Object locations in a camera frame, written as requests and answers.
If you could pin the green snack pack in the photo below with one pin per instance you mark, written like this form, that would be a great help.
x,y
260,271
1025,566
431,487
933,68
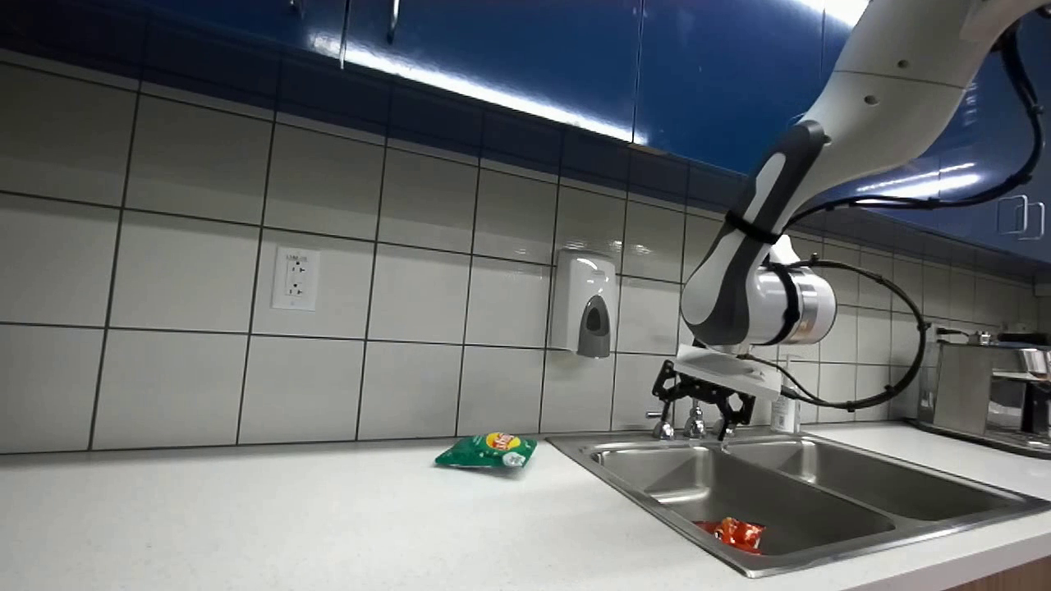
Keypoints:
x,y
488,450

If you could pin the stainless steel countertop appliance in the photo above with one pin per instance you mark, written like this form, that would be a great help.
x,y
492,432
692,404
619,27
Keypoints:
x,y
980,394

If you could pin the clear dish soap bottle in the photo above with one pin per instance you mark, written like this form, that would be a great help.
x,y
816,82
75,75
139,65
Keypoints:
x,y
788,415

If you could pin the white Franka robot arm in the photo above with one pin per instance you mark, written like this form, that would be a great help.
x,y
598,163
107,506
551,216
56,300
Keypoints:
x,y
855,121

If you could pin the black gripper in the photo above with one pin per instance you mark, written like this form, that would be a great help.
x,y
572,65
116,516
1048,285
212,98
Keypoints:
x,y
705,389

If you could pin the white wall soap dispenser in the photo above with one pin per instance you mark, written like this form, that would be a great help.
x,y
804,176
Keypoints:
x,y
584,306

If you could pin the stainless steel double sink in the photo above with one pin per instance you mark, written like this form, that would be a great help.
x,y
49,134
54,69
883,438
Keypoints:
x,y
834,493

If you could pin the chrome gooseneck faucet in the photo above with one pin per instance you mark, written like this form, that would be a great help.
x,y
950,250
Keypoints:
x,y
699,423

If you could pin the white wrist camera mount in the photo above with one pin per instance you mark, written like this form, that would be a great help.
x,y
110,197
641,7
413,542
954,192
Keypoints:
x,y
728,366

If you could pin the blue upper cabinets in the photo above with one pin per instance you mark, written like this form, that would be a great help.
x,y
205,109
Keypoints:
x,y
527,54

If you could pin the white wall power outlet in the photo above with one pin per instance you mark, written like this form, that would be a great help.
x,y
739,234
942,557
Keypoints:
x,y
298,281

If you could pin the orange snack pack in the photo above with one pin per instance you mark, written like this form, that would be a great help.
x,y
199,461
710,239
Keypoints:
x,y
733,533

